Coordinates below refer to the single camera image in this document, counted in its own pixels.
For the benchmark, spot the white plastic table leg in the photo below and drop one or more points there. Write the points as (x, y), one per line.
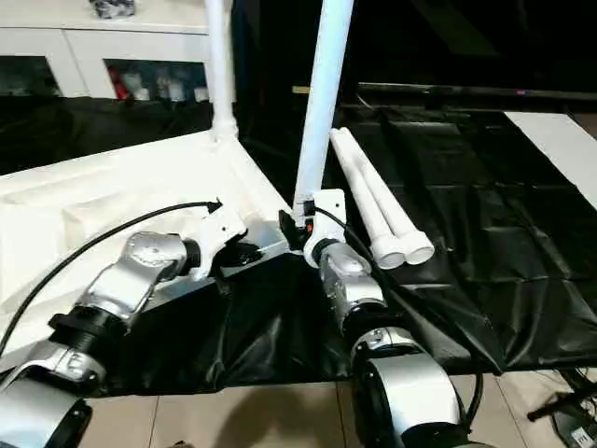
(366, 200)
(388, 200)
(221, 60)
(322, 102)

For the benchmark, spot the white plastic stool seat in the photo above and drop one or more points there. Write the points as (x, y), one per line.
(116, 186)

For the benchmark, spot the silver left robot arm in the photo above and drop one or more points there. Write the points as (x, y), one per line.
(126, 280)

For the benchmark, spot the small tan label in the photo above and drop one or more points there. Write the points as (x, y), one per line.
(301, 88)

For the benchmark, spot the small white cup in cabinet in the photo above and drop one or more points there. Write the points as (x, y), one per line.
(201, 94)

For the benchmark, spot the black work mat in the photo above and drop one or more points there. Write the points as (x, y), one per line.
(466, 261)

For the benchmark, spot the long black rod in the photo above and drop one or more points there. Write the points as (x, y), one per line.
(466, 91)

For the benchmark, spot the white cabinet with glass doors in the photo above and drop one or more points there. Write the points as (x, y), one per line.
(93, 42)

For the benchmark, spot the white flat sheet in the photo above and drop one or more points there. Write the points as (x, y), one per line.
(559, 144)

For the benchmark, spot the dark object on cabinet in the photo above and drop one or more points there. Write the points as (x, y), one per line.
(113, 8)

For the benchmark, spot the black stand foot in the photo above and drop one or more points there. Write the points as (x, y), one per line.
(559, 403)

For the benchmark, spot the grey stand base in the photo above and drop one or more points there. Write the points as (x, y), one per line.
(578, 431)

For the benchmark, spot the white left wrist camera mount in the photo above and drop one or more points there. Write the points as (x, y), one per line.
(219, 238)

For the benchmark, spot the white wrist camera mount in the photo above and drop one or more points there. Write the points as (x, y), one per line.
(219, 238)
(326, 214)

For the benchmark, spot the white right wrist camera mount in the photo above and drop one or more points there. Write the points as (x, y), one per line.
(326, 214)

